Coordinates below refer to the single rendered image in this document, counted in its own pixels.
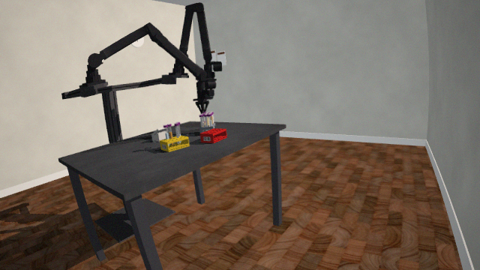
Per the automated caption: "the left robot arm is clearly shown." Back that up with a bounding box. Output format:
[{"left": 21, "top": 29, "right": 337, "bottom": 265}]
[{"left": 169, "top": 2, "right": 222, "bottom": 75}]

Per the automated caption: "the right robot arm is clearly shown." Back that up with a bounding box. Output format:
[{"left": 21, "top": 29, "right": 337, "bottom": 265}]
[{"left": 82, "top": 22, "right": 216, "bottom": 100}]

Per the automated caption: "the yellow tube rack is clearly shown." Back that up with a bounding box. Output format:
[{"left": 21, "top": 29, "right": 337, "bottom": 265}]
[{"left": 160, "top": 136, "right": 190, "bottom": 152}]

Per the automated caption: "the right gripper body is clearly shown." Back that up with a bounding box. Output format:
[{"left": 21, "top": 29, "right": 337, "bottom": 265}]
[{"left": 193, "top": 98, "right": 209, "bottom": 103}]

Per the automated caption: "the red tube rack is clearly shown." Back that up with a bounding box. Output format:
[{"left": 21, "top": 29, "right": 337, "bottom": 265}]
[{"left": 200, "top": 128, "right": 227, "bottom": 143}]

